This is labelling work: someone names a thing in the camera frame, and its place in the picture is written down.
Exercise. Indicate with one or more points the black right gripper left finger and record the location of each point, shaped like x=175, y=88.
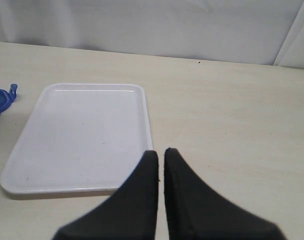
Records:
x=129, y=213

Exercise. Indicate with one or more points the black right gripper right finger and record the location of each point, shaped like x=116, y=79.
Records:
x=195, y=211

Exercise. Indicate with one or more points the blue plastic container lid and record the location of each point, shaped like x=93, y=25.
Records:
x=7, y=97

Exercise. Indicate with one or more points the white plastic tray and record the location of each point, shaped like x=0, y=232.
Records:
x=79, y=138

